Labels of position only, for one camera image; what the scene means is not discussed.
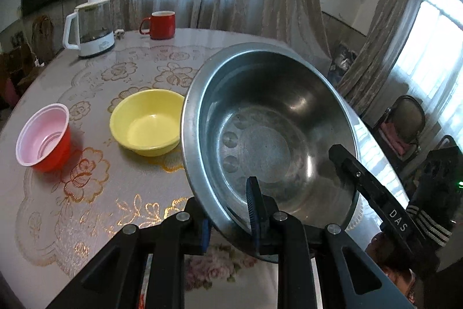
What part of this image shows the white electric kettle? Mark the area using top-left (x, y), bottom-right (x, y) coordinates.
top-left (62, 0), bottom-right (116, 59)

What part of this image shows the narrow beige curtain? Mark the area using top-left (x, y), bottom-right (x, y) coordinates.
top-left (336, 0), bottom-right (435, 107)

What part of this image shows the patterned bag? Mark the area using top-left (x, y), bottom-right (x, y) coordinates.
top-left (331, 43), bottom-right (357, 85)

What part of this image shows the white plate with flower centre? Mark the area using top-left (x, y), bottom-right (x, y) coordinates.
top-left (184, 243), bottom-right (280, 309)

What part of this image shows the red plastic bowl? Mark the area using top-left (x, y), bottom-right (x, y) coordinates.
top-left (15, 103), bottom-right (72, 173)

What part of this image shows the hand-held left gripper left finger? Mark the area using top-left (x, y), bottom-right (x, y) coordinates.
top-left (47, 198), bottom-right (212, 309)

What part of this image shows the person's right forearm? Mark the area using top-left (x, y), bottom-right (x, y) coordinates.
top-left (405, 202), bottom-right (463, 309)

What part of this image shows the stainless steel bowl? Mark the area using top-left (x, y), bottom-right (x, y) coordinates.
top-left (181, 42), bottom-right (362, 261)

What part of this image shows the yellow bowl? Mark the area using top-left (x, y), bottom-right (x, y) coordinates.
top-left (109, 88), bottom-right (186, 157)

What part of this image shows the bright window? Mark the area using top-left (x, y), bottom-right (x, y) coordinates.
top-left (394, 0), bottom-right (463, 121)

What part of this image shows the pink chair cushion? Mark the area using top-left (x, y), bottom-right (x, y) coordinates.
top-left (380, 122), bottom-right (413, 156)

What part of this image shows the dark round-backed chair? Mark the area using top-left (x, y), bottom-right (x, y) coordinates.
top-left (372, 95), bottom-right (427, 161)

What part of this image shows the red mug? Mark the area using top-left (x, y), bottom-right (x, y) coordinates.
top-left (139, 10), bottom-right (177, 40)

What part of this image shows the person's right hand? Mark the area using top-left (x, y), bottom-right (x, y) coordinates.
top-left (365, 232), bottom-right (417, 299)

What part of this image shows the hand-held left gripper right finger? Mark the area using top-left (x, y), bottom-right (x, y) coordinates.
top-left (246, 176), bottom-right (415, 309)

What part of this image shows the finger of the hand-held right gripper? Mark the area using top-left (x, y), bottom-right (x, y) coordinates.
top-left (328, 144), bottom-right (435, 259)

